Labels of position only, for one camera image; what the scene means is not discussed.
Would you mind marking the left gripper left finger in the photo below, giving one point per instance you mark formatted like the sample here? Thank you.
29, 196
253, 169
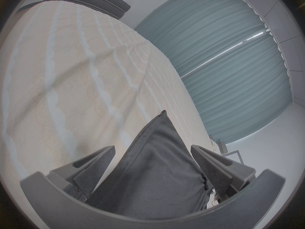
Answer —
93, 175

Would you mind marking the black chest of drawers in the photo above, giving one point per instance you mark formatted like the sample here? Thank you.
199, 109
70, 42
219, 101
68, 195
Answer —
100, 1

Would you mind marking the bed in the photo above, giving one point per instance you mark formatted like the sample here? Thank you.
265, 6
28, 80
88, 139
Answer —
71, 80

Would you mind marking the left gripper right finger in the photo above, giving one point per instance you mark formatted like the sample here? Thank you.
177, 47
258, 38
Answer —
214, 175

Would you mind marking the grey bedside table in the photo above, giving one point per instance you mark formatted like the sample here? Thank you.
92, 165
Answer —
221, 145

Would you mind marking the blue-green curtain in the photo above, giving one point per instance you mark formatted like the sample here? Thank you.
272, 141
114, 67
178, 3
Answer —
202, 20
238, 92

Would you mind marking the black T-shirt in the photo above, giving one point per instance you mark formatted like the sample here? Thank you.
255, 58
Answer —
154, 170

